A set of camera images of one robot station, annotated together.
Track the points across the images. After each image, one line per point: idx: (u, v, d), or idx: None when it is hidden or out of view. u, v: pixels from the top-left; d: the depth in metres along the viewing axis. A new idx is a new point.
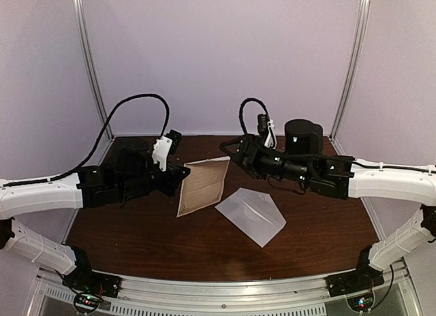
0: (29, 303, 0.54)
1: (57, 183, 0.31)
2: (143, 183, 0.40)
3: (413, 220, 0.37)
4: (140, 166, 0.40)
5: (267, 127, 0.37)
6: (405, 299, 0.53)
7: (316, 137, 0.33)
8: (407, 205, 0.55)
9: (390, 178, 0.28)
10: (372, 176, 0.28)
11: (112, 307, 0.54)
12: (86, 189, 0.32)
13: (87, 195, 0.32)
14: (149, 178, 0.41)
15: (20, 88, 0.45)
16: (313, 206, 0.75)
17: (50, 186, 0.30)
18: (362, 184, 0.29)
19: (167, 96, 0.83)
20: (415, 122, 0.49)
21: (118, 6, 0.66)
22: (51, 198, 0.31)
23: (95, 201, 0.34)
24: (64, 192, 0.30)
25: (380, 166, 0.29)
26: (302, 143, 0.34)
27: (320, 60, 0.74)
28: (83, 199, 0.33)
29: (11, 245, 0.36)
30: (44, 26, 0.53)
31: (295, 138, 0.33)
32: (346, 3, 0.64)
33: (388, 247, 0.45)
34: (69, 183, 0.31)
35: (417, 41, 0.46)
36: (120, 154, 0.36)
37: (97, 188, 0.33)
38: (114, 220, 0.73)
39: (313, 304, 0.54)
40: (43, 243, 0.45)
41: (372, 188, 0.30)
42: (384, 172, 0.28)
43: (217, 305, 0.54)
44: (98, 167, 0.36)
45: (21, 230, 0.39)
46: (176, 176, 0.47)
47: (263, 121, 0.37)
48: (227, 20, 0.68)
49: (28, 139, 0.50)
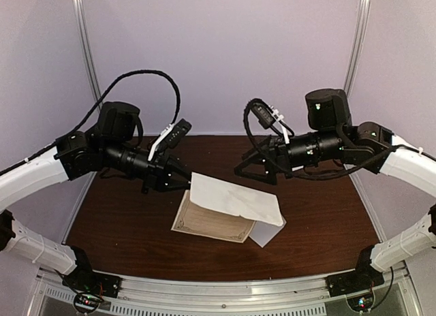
0: (29, 303, 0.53)
1: (35, 161, 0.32)
2: (120, 160, 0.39)
3: (420, 225, 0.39)
4: (128, 136, 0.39)
5: (272, 118, 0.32)
6: (405, 299, 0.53)
7: (339, 101, 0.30)
8: (411, 204, 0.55)
9: (426, 165, 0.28)
10: (413, 159, 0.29)
11: (112, 306, 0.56)
12: (64, 157, 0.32)
13: (67, 163, 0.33)
14: (126, 160, 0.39)
15: (20, 88, 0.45)
16: (314, 206, 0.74)
17: (30, 167, 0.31)
18: (399, 163, 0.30)
19: (167, 95, 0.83)
20: (415, 124, 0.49)
21: (116, 5, 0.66)
22: (35, 176, 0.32)
23: (77, 169, 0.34)
24: (44, 166, 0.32)
25: (419, 151, 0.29)
26: (328, 109, 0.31)
27: (321, 60, 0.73)
28: (66, 169, 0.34)
29: (11, 246, 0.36)
30: (44, 29, 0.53)
31: (317, 106, 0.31)
32: (347, 3, 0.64)
33: (392, 248, 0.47)
34: (46, 156, 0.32)
35: (417, 43, 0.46)
36: (105, 114, 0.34)
37: (73, 153, 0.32)
38: (112, 219, 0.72)
39: (312, 304, 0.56)
40: (43, 243, 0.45)
41: (402, 169, 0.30)
42: (422, 159, 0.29)
43: (217, 305, 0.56)
44: (82, 134, 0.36)
45: (21, 229, 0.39)
46: (152, 174, 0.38)
47: (265, 114, 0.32)
48: (228, 20, 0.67)
49: (28, 139, 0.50)
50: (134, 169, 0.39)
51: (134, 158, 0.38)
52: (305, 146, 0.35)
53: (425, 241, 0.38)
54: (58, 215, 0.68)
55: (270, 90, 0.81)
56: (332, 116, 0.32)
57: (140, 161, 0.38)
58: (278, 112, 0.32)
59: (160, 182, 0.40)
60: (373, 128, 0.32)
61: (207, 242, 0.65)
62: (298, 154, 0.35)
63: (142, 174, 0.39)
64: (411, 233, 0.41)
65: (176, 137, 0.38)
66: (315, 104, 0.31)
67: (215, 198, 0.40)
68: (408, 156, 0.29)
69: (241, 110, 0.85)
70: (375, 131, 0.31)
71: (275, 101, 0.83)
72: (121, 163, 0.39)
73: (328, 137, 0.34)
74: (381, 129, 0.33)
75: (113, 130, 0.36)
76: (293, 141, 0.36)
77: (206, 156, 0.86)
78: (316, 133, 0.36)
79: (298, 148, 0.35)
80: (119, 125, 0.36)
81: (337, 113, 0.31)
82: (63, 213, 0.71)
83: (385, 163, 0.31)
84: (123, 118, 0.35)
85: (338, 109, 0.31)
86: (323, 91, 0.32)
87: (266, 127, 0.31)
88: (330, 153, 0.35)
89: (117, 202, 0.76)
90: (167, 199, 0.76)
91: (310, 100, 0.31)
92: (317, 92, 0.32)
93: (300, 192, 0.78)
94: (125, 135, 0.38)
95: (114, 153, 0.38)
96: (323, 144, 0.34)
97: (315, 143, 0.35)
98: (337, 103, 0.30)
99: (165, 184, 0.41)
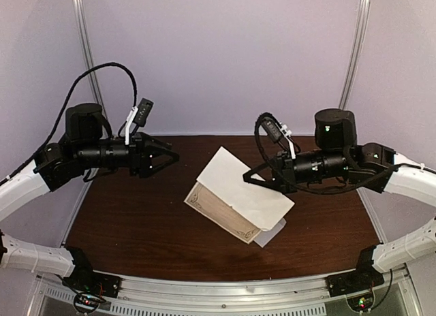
0: (28, 304, 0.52)
1: (16, 178, 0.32)
2: (100, 157, 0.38)
3: (426, 229, 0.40)
4: (98, 134, 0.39)
5: (281, 133, 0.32)
6: (405, 299, 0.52)
7: (350, 125, 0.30)
8: (412, 208, 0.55)
9: (428, 180, 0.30)
10: (415, 176, 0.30)
11: (112, 307, 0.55)
12: (43, 170, 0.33)
13: (47, 174, 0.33)
14: (104, 154, 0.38)
15: (19, 88, 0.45)
16: (314, 206, 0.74)
17: (11, 182, 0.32)
18: (402, 180, 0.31)
19: (167, 95, 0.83)
20: (415, 124, 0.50)
21: (116, 5, 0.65)
22: (20, 191, 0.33)
23: (57, 178, 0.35)
24: (26, 180, 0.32)
25: (421, 167, 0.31)
26: (335, 131, 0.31)
27: (321, 60, 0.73)
28: (48, 181, 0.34)
29: (5, 260, 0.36)
30: (44, 29, 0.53)
31: (326, 128, 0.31)
32: (347, 3, 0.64)
33: (396, 250, 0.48)
34: (26, 172, 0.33)
35: (417, 43, 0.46)
36: (70, 119, 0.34)
37: (54, 164, 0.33)
38: (113, 219, 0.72)
39: (313, 304, 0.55)
40: (37, 250, 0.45)
41: (405, 186, 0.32)
42: (424, 175, 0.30)
43: (217, 305, 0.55)
44: (55, 145, 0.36)
45: (12, 243, 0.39)
46: (138, 159, 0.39)
47: (274, 129, 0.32)
48: (228, 20, 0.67)
49: (26, 140, 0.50)
50: (116, 161, 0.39)
51: (114, 150, 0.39)
52: (310, 163, 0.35)
53: (430, 245, 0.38)
54: (58, 215, 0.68)
55: (270, 90, 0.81)
56: (340, 137, 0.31)
57: (120, 151, 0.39)
58: (286, 127, 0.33)
59: (144, 165, 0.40)
60: (375, 148, 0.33)
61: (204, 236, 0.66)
62: (304, 170, 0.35)
63: (126, 160, 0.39)
64: (415, 237, 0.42)
65: (144, 114, 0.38)
66: (324, 126, 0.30)
67: (224, 183, 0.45)
68: (411, 174, 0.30)
69: (241, 110, 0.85)
70: (376, 152, 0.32)
71: (274, 101, 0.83)
72: (102, 160, 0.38)
73: (333, 155, 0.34)
74: (383, 148, 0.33)
75: (81, 133, 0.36)
76: (298, 157, 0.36)
77: (205, 156, 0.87)
78: (320, 150, 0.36)
79: (303, 164, 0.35)
80: (85, 127, 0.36)
81: (345, 134, 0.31)
82: (63, 214, 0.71)
83: (387, 183, 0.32)
84: (87, 119, 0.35)
85: (347, 132, 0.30)
86: (334, 112, 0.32)
87: (273, 141, 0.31)
88: (334, 171, 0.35)
89: (117, 202, 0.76)
90: (168, 199, 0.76)
91: (320, 122, 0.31)
92: (329, 112, 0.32)
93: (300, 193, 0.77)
94: (95, 133, 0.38)
95: (92, 152, 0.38)
96: (329, 161, 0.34)
97: (319, 159, 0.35)
98: (347, 126, 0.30)
99: (150, 167, 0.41)
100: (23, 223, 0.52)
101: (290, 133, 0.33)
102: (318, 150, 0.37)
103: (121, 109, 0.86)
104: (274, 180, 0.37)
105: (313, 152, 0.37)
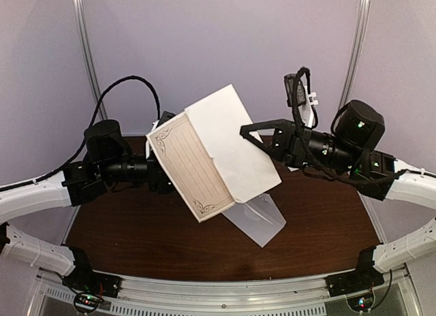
0: (29, 303, 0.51)
1: (43, 183, 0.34)
2: (122, 173, 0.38)
3: (428, 229, 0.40)
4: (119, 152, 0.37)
5: (305, 99, 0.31)
6: (405, 299, 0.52)
7: (381, 129, 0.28)
8: (412, 209, 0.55)
9: (427, 184, 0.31)
10: (416, 181, 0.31)
11: (112, 307, 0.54)
12: (71, 186, 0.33)
13: (73, 191, 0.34)
14: (127, 169, 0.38)
15: (20, 88, 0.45)
16: (314, 206, 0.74)
17: (38, 187, 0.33)
18: (402, 187, 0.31)
19: (167, 96, 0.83)
20: (415, 124, 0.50)
21: (116, 5, 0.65)
22: (37, 197, 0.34)
23: (82, 197, 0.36)
24: (50, 190, 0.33)
25: (421, 171, 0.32)
26: (364, 131, 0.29)
27: (320, 60, 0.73)
28: (70, 196, 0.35)
29: (7, 251, 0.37)
30: (43, 29, 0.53)
31: (360, 124, 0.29)
32: (347, 2, 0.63)
33: (397, 251, 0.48)
34: (54, 182, 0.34)
35: (418, 43, 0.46)
36: (90, 144, 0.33)
37: (82, 184, 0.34)
38: (113, 218, 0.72)
39: (312, 304, 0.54)
40: (39, 247, 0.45)
41: (407, 192, 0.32)
42: (424, 180, 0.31)
43: (217, 305, 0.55)
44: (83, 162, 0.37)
45: (16, 235, 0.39)
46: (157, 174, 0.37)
47: (301, 92, 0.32)
48: (227, 20, 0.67)
49: (26, 139, 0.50)
50: (137, 176, 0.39)
51: (135, 165, 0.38)
52: (323, 144, 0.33)
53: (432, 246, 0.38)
54: (59, 214, 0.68)
55: (270, 90, 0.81)
56: (365, 138, 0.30)
57: (140, 166, 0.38)
58: (315, 95, 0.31)
59: (163, 180, 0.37)
60: (377, 156, 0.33)
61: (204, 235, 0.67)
62: (313, 148, 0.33)
63: (145, 175, 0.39)
64: (416, 238, 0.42)
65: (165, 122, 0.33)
66: (357, 120, 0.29)
67: (212, 129, 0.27)
68: (412, 180, 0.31)
69: None
70: (377, 159, 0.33)
71: (274, 101, 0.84)
72: (122, 173, 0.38)
73: (344, 148, 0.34)
74: (383, 156, 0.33)
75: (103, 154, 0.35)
76: (313, 135, 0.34)
77: None
78: (334, 137, 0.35)
79: (315, 142, 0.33)
80: (105, 148, 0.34)
81: (370, 138, 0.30)
82: (65, 213, 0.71)
83: (390, 191, 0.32)
84: (106, 141, 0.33)
85: (374, 135, 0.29)
86: (369, 111, 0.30)
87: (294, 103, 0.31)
88: (338, 162, 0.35)
89: (117, 202, 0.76)
90: (168, 199, 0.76)
91: (357, 115, 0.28)
92: (364, 109, 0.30)
93: (300, 192, 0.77)
94: (115, 152, 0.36)
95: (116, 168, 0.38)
96: (338, 151, 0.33)
97: (332, 145, 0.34)
98: (377, 129, 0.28)
99: (167, 184, 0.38)
100: (23, 223, 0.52)
101: (316, 103, 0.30)
102: (331, 137, 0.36)
103: (121, 108, 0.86)
104: (278, 147, 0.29)
105: (326, 135, 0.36)
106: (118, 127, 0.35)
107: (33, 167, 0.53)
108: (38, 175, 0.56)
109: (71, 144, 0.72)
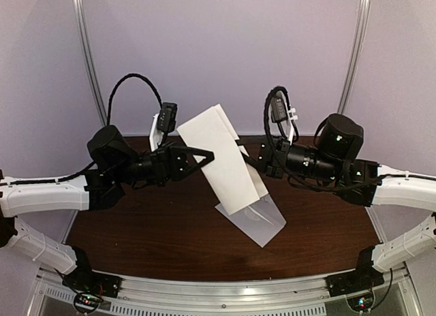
0: (29, 303, 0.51)
1: (65, 184, 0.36)
2: (134, 173, 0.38)
3: (424, 227, 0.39)
4: (125, 156, 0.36)
5: (285, 114, 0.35)
6: (405, 299, 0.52)
7: (360, 141, 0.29)
8: (413, 210, 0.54)
9: (413, 186, 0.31)
10: (400, 184, 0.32)
11: (112, 307, 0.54)
12: (92, 191, 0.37)
13: (93, 197, 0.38)
14: (137, 169, 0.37)
15: (19, 88, 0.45)
16: (314, 206, 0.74)
17: (60, 186, 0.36)
18: (388, 192, 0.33)
19: (167, 96, 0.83)
20: (415, 125, 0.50)
21: (116, 5, 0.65)
22: (57, 197, 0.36)
23: (100, 204, 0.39)
24: (72, 192, 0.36)
25: (406, 176, 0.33)
26: (344, 143, 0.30)
27: (321, 60, 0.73)
28: (90, 201, 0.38)
29: (12, 243, 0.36)
30: (43, 28, 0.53)
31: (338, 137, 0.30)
32: (348, 2, 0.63)
33: (396, 250, 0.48)
34: (76, 184, 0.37)
35: (419, 43, 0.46)
36: (92, 154, 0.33)
37: (101, 191, 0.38)
38: (114, 219, 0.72)
39: (312, 304, 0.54)
40: (45, 243, 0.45)
41: (396, 195, 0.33)
42: (409, 182, 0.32)
43: (217, 305, 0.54)
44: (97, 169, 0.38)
45: (23, 227, 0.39)
46: (166, 165, 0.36)
47: (281, 107, 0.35)
48: (227, 19, 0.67)
49: (26, 139, 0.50)
50: (146, 174, 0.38)
51: (143, 162, 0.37)
52: (303, 156, 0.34)
53: (429, 243, 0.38)
54: (59, 214, 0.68)
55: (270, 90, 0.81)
56: (345, 150, 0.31)
57: (147, 162, 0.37)
58: (293, 111, 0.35)
59: (174, 169, 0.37)
60: (357, 164, 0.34)
61: (204, 235, 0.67)
62: (295, 160, 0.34)
63: (153, 171, 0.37)
64: (413, 236, 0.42)
65: (165, 119, 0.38)
66: (336, 134, 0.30)
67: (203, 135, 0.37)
68: (396, 184, 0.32)
69: (241, 110, 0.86)
70: (360, 167, 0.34)
71: None
72: (133, 173, 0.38)
73: (326, 161, 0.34)
74: (365, 163, 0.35)
75: (110, 163, 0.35)
76: (293, 147, 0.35)
77: None
78: (316, 149, 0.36)
79: (296, 155, 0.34)
80: (108, 156, 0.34)
81: (350, 149, 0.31)
82: (64, 212, 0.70)
83: (375, 196, 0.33)
84: (107, 150, 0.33)
85: (353, 146, 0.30)
86: (348, 123, 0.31)
87: (276, 119, 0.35)
88: (321, 173, 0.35)
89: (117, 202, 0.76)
90: (168, 199, 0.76)
91: (334, 129, 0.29)
92: (342, 121, 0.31)
93: (300, 192, 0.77)
94: (120, 157, 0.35)
95: (126, 171, 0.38)
96: (319, 163, 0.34)
97: (313, 156, 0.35)
98: (356, 141, 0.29)
99: (180, 171, 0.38)
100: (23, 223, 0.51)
101: (295, 118, 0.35)
102: (313, 148, 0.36)
103: (121, 108, 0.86)
104: (261, 159, 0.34)
105: (307, 148, 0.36)
106: (115, 133, 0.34)
107: (33, 168, 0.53)
108: (37, 176, 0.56)
109: (71, 144, 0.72)
